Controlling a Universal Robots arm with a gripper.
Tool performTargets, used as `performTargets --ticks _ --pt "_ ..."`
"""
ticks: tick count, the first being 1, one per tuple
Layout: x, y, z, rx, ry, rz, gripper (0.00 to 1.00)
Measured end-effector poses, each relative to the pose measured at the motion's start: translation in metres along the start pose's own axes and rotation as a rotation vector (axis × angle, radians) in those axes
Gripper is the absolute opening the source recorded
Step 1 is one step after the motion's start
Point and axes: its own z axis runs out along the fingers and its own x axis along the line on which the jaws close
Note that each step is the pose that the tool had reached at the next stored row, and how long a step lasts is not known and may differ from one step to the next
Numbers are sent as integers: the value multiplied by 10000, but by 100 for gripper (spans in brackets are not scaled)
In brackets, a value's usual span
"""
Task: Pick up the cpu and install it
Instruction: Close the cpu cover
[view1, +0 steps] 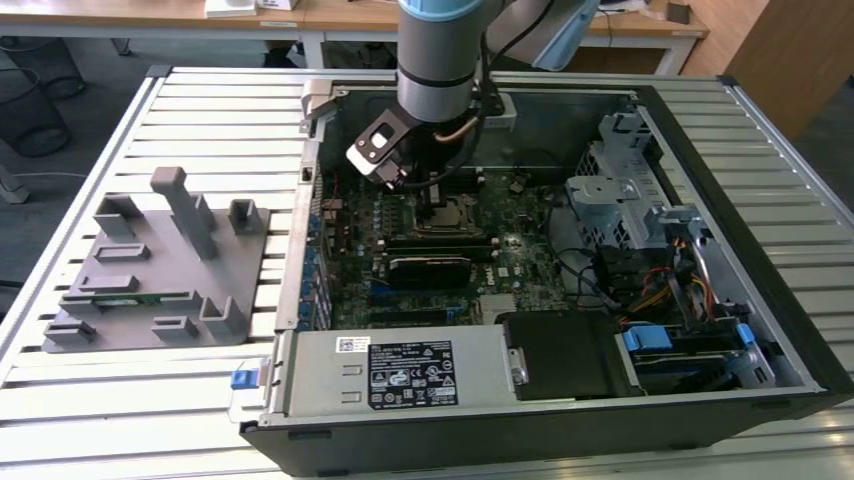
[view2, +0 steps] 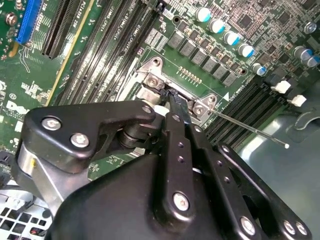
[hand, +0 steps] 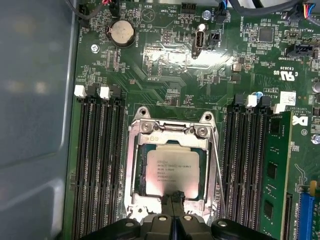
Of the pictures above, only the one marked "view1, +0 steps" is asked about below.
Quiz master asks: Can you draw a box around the green RAM stick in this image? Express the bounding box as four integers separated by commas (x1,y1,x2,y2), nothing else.
90,293,166,307

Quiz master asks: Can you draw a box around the wooden cabinet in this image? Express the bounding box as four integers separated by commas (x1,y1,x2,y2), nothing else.
679,0,854,141

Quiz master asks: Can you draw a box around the blue disk carrier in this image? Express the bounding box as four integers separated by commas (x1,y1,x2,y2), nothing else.
619,323,672,357

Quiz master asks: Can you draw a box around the black graphics card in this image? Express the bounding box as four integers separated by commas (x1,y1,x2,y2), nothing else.
385,255,472,291

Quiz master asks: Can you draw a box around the grey plastic parts rack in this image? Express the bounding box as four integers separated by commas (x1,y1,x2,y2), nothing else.
40,166,273,355

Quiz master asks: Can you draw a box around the black plastic shroud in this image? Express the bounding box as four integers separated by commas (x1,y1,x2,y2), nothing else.
499,309,646,402

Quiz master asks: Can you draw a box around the small grey wrist camera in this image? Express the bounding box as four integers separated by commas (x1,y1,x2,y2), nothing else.
483,92,519,134

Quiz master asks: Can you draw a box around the black mesh waste basket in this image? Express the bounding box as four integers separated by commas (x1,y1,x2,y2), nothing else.
0,37,88,101
0,67,73,159

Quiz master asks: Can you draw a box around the green motherboard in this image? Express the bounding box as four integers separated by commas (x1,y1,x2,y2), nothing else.
312,167,581,331

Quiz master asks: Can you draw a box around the CPU socket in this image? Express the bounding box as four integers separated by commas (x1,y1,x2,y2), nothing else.
409,193,480,239

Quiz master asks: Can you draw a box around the white wrist camera black face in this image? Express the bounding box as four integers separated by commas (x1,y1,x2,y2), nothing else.
344,106,420,190

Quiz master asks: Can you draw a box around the black open PC case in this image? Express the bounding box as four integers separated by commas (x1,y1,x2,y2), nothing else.
237,78,854,479

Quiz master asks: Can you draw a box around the silver chipset heatsink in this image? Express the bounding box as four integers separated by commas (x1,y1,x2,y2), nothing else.
477,294,519,321

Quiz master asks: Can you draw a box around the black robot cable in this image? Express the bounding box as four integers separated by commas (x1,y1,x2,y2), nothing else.
399,0,559,191

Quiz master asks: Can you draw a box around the black expansion slot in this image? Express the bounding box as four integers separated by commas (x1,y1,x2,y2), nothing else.
367,308,461,324

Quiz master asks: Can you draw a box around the black connector block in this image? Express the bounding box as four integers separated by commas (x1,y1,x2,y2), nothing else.
596,247,646,296

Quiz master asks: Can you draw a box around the silver drive cage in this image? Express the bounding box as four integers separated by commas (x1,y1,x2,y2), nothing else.
563,112,668,251

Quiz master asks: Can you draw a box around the orange yellow wire bundle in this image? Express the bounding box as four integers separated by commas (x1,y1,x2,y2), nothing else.
686,272,715,321

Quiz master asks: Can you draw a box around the silver power supply black label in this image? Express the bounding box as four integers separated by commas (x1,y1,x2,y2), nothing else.
263,324,528,426

